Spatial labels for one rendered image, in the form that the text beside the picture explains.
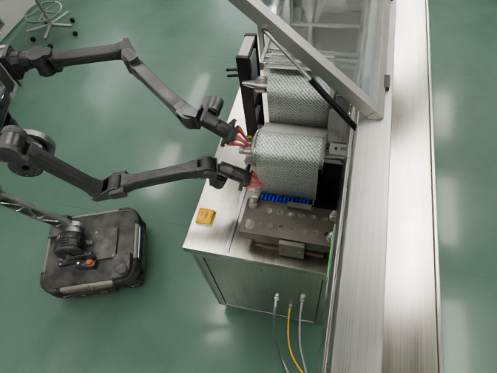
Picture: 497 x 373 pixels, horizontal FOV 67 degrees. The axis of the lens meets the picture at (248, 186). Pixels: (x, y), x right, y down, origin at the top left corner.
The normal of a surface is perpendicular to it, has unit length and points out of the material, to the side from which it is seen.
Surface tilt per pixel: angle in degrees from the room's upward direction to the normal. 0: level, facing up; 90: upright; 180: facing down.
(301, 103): 92
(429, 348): 0
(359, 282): 0
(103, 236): 0
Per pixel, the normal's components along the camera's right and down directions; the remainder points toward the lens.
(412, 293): -0.10, -0.56
